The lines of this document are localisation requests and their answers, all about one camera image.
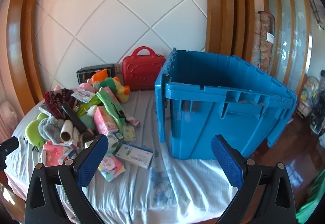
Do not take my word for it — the orange plush toy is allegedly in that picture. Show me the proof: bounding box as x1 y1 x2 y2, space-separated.
91 69 108 85

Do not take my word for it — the pink tissue pack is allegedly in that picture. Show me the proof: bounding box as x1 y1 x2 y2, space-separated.
94 106 118 135

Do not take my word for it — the pink pig plush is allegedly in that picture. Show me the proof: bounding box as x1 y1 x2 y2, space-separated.
77 82 95 94

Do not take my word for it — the pile of bags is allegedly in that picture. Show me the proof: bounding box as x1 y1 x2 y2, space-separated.
297 69 325 135

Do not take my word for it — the blue plastic storage crate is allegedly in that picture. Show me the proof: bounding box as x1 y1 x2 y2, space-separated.
154 48 297 161

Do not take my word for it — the pink sanitary pad pack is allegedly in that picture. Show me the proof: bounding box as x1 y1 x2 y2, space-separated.
98 153 126 182

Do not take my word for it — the white blue medicine box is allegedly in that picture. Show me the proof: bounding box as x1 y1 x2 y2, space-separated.
115 143 154 169

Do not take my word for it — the lime green plush toy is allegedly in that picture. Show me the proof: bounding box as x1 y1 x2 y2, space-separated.
25 113 49 148

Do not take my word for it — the green white medicine box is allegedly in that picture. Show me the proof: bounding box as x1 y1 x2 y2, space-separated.
107 133 125 154

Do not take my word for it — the rolled patterned carpet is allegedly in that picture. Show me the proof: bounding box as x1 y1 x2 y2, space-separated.
251 11 276 72

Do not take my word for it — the black box with window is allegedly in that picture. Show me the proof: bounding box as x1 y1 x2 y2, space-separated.
77 63 116 85

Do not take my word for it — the green and yellow plush duck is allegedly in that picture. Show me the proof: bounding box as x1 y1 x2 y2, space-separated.
95 77 131 104

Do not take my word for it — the wooden frosted glass partition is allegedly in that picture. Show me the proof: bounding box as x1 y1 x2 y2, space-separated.
257 0 313 92

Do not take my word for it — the green knit glove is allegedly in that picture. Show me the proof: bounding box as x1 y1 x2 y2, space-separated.
96 87 125 133

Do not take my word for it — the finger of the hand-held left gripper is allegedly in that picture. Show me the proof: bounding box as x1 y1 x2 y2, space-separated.
0 136 19 171

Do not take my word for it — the white padded wooden headboard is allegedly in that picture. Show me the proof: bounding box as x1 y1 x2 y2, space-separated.
5 0 254 115

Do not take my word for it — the red hard-shell small case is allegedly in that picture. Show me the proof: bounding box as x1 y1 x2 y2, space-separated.
122 46 166 91

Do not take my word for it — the pink red flat pack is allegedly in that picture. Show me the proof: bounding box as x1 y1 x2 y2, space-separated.
39 143 74 166

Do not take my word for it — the black glasses case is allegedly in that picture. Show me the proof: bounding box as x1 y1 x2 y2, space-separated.
62 102 87 133

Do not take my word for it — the white blue wet wipes pack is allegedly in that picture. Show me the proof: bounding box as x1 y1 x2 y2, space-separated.
72 89 93 104

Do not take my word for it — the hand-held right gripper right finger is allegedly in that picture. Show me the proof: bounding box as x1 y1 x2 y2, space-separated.
211 134 297 224

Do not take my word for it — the dark red knit scarf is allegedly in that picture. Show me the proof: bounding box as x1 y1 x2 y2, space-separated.
44 88 75 119

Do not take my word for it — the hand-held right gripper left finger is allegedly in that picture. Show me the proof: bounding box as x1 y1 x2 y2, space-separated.
25 134 109 224

